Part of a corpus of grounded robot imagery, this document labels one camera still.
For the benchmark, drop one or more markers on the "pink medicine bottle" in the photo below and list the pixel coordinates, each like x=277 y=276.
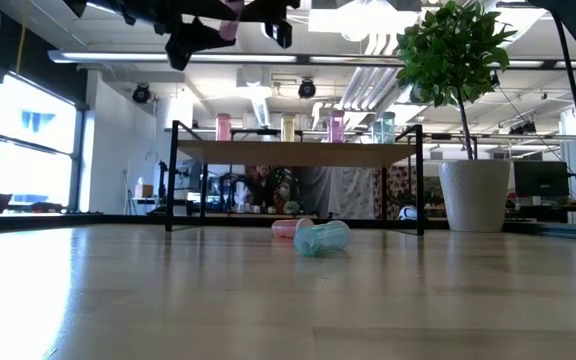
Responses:
x=336 y=127
x=230 y=27

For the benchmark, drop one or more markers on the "green leafy plant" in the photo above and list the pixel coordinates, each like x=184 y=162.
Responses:
x=448 y=55

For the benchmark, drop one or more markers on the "round black ceiling speaker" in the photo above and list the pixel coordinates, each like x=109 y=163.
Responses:
x=307 y=89
x=141 y=94

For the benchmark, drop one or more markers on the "black aluminium table frame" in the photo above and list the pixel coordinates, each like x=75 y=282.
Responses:
x=128 y=219

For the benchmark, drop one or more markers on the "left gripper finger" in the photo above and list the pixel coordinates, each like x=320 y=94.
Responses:
x=190 y=40
x=208 y=9

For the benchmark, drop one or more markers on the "salmon red medicine bottle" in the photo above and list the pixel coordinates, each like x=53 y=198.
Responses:
x=222 y=129
x=284 y=227

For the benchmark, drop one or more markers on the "yellow medicine bottle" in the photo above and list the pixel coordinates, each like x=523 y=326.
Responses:
x=288 y=129

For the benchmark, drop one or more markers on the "patterned brown cloth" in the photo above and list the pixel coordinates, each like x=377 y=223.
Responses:
x=398 y=187

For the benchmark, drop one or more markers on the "long ceiling light strip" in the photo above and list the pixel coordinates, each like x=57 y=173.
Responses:
x=93 y=56

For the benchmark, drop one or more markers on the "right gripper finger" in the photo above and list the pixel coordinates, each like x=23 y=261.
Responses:
x=279 y=34
x=268 y=10

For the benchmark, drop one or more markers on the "black computer monitor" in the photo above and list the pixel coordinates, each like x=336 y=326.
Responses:
x=540 y=178

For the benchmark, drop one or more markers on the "wooden shelf black metal legs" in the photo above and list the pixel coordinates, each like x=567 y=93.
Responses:
x=293 y=154

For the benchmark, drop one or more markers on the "cardboard box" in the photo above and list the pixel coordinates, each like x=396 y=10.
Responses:
x=144 y=191

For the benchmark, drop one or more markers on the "white plant pot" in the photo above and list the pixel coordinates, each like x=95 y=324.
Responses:
x=474 y=200

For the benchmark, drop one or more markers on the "person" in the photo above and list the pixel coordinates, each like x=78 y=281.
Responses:
x=263 y=187
x=433 y=195

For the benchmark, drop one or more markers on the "white ventilation duct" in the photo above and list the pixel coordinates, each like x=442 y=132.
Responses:
x=255 y=80

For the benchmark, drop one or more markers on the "white cloth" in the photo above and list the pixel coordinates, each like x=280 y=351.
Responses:
x=338 y=192

